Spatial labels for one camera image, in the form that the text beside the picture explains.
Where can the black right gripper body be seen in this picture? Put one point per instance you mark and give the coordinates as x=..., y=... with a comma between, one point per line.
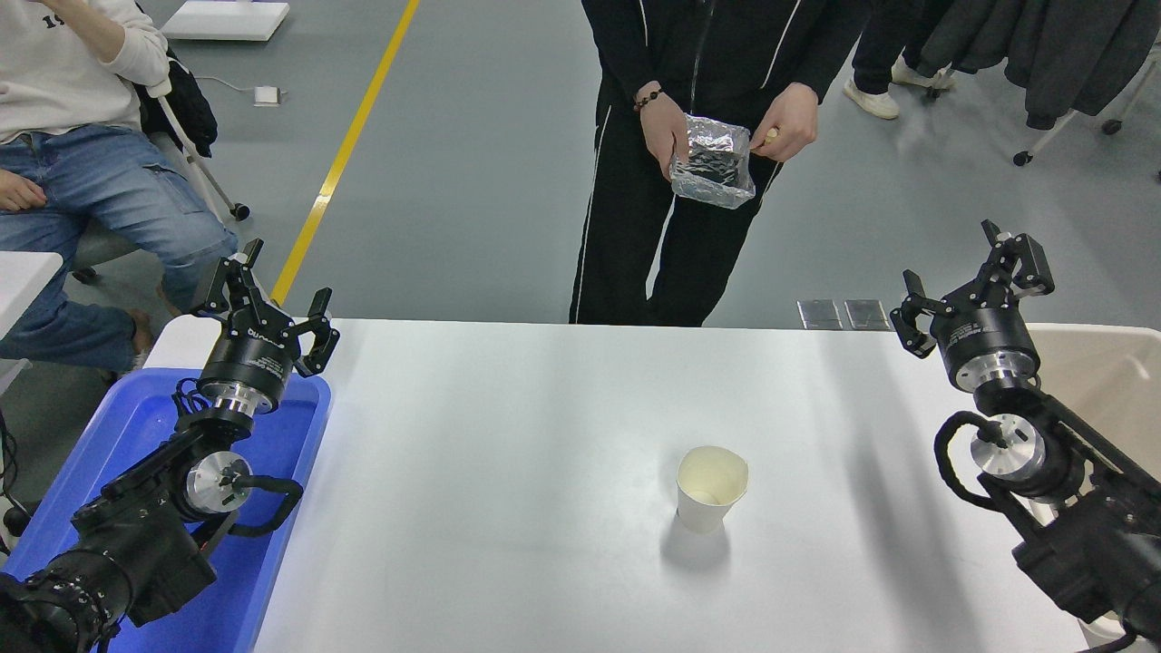
x=984, y=336

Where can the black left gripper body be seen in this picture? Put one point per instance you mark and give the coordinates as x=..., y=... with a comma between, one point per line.
x=249, y=358

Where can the white paper cup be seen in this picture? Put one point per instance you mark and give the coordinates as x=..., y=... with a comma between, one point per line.
x=707, y=508

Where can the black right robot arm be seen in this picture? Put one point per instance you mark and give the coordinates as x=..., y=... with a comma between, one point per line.
x=1088, y=544

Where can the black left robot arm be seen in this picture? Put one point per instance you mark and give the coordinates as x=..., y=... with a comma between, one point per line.
x=136, y=544

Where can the standing person's left hand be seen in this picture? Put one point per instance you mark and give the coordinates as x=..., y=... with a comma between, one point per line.
x=789, y=122

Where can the seated person's hand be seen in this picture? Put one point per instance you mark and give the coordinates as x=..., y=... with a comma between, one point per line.
x=18, y=190

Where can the standing person's right hand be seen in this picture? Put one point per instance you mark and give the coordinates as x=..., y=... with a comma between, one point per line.
x=662, y=131

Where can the metal floor plate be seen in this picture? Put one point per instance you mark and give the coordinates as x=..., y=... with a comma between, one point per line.
x=820, y=315
x=867, y=315

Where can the white rolling chair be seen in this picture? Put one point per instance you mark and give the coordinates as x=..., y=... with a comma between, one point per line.
x=204, y=172

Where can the large pale bin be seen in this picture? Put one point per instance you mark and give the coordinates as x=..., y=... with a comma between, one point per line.
x=1107, y=372

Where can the white rolling coat rack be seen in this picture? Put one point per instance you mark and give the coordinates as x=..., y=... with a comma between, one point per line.
x=1052, y=136

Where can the blue plastic tray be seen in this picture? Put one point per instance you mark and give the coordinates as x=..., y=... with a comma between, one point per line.
x=272, y=508

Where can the seated person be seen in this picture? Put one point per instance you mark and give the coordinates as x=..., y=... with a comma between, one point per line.
x=100, y=181

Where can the black garment on chair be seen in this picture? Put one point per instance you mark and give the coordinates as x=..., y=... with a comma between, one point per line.
x=186, y=109

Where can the white power adapter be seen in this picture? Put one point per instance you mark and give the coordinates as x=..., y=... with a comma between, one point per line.
x=267, y=95

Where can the dark grey hanging coats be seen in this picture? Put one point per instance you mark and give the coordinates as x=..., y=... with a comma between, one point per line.
x=1061, y=45

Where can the small white side table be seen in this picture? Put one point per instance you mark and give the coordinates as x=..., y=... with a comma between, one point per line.
x=23, y=286

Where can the person with white shoes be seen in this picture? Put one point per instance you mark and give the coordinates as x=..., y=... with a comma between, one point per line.
x=875, y=54

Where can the flat white box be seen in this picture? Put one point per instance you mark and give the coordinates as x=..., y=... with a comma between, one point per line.
x=227, y=18

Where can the standing person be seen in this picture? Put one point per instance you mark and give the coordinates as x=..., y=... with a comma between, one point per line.
x=626, y=245

